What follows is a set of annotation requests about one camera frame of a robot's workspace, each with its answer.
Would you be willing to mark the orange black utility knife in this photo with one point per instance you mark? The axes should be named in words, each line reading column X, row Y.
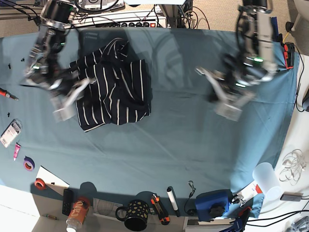
column 160, row 209

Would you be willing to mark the blue black clamp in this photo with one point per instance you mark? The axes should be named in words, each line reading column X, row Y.
column 276, row 36

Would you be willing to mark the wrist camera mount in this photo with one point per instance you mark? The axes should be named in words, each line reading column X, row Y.
column 228, row 107
column 64, row 106

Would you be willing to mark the black remote control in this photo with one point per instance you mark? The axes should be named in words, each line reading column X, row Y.
column 68, row 197

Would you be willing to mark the navy white striped t-shirt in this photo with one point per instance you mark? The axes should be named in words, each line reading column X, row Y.
column 118, row 92

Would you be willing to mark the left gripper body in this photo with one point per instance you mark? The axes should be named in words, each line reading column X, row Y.
column 232, row 88

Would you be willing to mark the white black marker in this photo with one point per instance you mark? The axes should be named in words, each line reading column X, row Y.
column 172, row 200

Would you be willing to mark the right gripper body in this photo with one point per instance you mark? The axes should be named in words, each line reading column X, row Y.
column 63, row 84

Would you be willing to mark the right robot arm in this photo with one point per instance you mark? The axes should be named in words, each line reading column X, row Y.
column 42, row 67

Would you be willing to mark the orange handled screwdriver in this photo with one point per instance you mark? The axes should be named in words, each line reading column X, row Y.
column 5, row 93

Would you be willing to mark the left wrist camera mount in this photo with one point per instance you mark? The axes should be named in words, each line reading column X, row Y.
column 228, row 107

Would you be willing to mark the white red card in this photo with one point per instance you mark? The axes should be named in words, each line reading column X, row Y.
column 249, row 191

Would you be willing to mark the orange tape roll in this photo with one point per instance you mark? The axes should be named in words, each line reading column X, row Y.
column 40, row 184

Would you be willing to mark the white paper sheet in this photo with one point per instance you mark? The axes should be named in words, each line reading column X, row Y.
column 50, row 179

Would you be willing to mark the white power strip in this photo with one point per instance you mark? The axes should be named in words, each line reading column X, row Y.
column 140, row 18

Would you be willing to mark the orange drink bottle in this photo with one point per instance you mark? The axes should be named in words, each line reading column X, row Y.
column 78, row 214

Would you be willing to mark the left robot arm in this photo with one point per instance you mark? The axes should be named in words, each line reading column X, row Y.
column 254, row 63

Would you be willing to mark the blue clamp block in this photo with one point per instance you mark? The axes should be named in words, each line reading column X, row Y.
column 212, row 205

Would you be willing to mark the clear plastic screw box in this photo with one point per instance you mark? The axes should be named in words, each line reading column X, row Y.
column 13, row 130

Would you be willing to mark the black mug yellow pattern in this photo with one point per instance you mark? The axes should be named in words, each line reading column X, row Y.
column 134, row 216

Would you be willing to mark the grey small box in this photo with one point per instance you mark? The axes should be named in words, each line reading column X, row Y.
column 291, row 197

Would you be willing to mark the translucent plastic cup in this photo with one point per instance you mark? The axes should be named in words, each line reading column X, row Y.
column 268, row 182

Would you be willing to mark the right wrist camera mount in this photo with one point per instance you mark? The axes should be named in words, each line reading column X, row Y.
column 64, row 106

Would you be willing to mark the orange black table clamp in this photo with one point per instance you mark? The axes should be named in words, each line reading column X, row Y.
column 289, row 55

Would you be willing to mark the teal table cloth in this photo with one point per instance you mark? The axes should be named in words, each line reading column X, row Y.
column 182, row 139

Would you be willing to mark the pink glue tube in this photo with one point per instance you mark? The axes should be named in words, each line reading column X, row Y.
column 16, row 151

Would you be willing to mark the purple tape roll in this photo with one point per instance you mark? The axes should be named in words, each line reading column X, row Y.
column 28, row 164

